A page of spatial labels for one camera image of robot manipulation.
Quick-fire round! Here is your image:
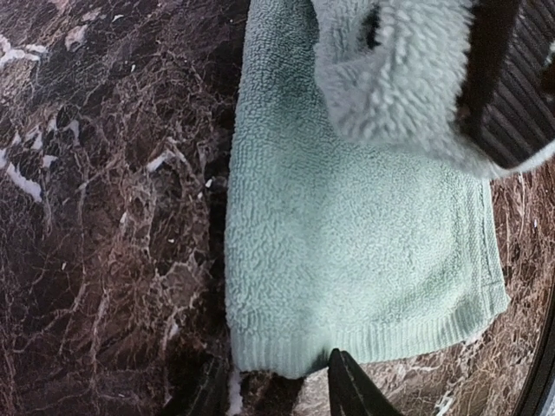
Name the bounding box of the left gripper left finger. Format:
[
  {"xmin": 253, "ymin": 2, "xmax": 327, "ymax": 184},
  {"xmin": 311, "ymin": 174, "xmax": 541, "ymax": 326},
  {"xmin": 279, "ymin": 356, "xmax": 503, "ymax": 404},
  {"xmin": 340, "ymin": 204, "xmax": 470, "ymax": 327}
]
[{"xmin": 160, "ymin": 357, "xmax": 228, "ymax": 416}]

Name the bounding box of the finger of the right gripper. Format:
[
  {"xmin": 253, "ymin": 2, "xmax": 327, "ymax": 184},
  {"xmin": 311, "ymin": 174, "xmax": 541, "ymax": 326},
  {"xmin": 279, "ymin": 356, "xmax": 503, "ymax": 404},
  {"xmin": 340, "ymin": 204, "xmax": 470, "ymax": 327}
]
[{"xmin": 458, "ymin": 1, "xmax": 554, "ymax": 169}]

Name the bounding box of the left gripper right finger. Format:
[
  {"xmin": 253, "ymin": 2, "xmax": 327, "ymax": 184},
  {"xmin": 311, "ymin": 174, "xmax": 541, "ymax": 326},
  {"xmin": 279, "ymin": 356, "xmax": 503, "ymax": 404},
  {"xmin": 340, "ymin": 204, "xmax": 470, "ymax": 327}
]
[{"xmin": 328, "ymin": 348, "xmax": 402, "ymax": 416}]

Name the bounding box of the mint green panda towel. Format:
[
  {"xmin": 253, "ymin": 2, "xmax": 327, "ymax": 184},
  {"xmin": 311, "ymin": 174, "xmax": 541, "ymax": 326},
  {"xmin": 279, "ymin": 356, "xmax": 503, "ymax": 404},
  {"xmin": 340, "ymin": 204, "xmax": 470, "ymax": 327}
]
[{"xmin": 225, "ymin": 1, "xmax": 554, "ymax": 379}]

